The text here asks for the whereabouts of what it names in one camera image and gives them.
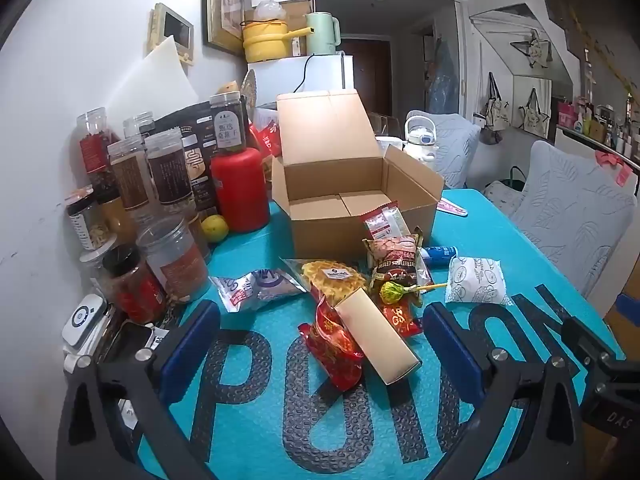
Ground small clear jar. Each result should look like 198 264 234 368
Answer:
122 111 156 141

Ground brown carton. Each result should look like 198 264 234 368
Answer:
272 0 313 56

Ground large jar orange content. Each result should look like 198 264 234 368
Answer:
136 215 211 303

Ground white printed bread packet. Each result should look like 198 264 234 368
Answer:
445 255 513 307

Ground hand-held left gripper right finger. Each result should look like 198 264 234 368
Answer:
422 302 586 480

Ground jar with red label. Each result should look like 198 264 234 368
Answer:
76 107 118 196

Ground floor cardboard box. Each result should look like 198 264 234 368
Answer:
602 280 640 356

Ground brown nut snack packet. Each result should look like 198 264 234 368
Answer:
362 227 433 293

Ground dark brown door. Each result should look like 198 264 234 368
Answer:
340 35 392 116

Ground canvas tote bag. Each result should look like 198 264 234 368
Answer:
480 72 513 146

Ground white fridge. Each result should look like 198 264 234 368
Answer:
246 52 355 111

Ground slim beige box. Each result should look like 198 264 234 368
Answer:
334 291 421 385

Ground black power cable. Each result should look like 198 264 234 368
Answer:
292 51 346 93

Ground yellow lemon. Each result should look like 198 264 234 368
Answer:
200 214 230 243

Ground gold framed picture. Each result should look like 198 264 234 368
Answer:
201 0 246 56

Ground red packets behind box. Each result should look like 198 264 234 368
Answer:
248 120 281 158

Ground red bottle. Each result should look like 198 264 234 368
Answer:
210 149 271 233

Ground blue hanging plastic cover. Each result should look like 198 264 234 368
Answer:
427 35 463 116

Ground clear waffle packet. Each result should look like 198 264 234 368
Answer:
280 257 371 306

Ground white foam board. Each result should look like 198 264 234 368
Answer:
102 35 201 126

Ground small red snack packet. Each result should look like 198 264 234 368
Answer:
382 302 425 338

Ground large red snack packet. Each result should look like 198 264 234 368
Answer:
298 292 366 392

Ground red white sachet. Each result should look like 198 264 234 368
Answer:
361 201 413 241

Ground clear plastic bag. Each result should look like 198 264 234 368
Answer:
252 0 283 23

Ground dark lid nut jar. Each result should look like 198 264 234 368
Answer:
66 187 113 253

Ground white printed cloth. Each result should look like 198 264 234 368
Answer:
482 180 526 206

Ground jar with dark label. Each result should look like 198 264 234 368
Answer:
145 128 196 208

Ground white kettle bottle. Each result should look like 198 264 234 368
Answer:
401 115 441 163

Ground grey covered chair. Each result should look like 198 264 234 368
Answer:
510 140 638 301
405 110 483 191

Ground yellow pot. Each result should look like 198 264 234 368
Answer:
241 19 308 63

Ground blue white tube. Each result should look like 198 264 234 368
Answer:
419 244 460 266

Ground black printed pouch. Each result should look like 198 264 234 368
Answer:
152 101 251 211

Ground purple white snack packet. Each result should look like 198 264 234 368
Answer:
209 267 308 313

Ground black lid red jar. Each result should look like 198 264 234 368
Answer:
102 245 168 326

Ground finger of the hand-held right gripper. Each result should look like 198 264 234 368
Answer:
560 316 626 367

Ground jar with pale label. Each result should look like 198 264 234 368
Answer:
209 91 249 153

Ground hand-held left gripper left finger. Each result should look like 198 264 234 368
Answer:
55 300 223 480

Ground pink flat packet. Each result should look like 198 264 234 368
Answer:
436 197 469 217

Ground cream wall intercom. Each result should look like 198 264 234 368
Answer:
148 2 195 66

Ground jar with brown label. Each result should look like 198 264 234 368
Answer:
106 136 156 216

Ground woven round plate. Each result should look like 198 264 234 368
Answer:
241 69 261 111

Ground row of shelf bottles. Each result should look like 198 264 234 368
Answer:
555 95 640 161

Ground green electric kettle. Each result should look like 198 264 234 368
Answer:
305 11 341 56

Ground brown cardboard box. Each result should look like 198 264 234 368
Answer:
271 89 446 261

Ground white round button device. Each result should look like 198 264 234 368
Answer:
62 294 108 348

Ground green lollipop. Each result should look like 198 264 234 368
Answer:
380 280 448 306

